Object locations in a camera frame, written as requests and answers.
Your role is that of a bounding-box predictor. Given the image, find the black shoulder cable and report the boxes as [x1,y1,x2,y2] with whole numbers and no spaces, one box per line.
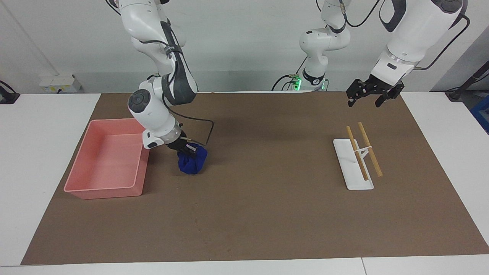
[316,0,382,28]

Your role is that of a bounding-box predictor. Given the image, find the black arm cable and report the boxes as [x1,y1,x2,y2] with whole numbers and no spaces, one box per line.
[414,13,471,71]
[167,106,215,147]

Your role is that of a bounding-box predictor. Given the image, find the pink plastic bin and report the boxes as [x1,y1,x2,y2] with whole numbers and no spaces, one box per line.
[64,117,153,200]

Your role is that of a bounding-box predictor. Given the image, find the white rack with wooden rods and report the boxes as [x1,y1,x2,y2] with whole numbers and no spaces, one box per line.
[333,138,374,191]

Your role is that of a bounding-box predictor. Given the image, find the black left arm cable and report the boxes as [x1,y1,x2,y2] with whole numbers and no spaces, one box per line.
[414,13,471,71]

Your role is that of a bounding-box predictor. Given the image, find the black left base cables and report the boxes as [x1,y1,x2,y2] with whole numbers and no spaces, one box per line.
[271,57,308,91]

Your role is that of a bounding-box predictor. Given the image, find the wooden rack rod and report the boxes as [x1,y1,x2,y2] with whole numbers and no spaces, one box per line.
[346,126,369,181]
[358,122,383,177]

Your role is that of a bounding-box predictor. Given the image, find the black table clamp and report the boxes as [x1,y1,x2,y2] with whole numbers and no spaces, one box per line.
[0,80,20,104]

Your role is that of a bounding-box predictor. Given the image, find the white wall socket box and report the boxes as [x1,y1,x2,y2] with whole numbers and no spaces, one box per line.
[39,74,83,94]

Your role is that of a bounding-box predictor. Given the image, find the blue crate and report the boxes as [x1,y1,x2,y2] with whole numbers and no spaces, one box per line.
[471,95,489,134]

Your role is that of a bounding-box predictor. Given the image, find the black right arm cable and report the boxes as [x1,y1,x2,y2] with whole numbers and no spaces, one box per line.
[167,106,215,147]

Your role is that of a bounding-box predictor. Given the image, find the blue towel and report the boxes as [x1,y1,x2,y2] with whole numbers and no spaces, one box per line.
[178,143,208,175]

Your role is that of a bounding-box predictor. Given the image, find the brown table mat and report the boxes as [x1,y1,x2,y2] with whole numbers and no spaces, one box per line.
[21,92,489,265]

